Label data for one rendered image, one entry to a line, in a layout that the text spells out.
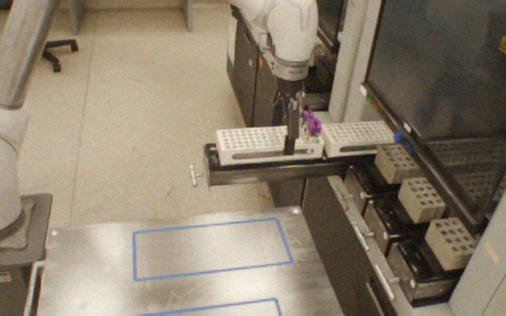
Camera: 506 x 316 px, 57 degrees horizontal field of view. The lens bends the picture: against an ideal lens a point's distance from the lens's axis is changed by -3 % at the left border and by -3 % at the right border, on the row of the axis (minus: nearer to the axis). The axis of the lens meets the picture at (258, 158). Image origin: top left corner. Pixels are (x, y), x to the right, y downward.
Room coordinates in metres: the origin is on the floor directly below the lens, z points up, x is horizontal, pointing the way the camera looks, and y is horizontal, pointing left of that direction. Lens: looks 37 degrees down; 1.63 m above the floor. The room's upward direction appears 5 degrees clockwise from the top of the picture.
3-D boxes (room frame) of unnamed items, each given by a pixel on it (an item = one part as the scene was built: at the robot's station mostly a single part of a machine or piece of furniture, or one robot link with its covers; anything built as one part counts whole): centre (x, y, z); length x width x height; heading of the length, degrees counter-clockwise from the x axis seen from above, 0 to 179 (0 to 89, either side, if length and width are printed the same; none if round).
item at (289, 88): (1.15, -0.06, 1.02); 0.08 x 0.07 x 0.09; 16
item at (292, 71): (1.15, -0.06, 1.09); 0.09 x 0.09 x 0.06
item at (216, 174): (1.18, -0.16, 0.78); 0.73 x 0.14 x 0.09; 106
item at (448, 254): (0.78, -0.44, 0.85); 0.12 x 0.02 x 0.06; 15
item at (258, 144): (1.14, -0.03, 0.83); 0.30 x 0.10 x 0.06; 106
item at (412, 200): (0.93, -0.40, 0.85); 0.12 x 0.02 x 0.06; 15
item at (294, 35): (1.16, -0.06, 1.20); 0.13 x 0.11 x 0.16; 20
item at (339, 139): (1.22, -0.33, 0.83); 0.30 x 0.10 x 0.06; 106
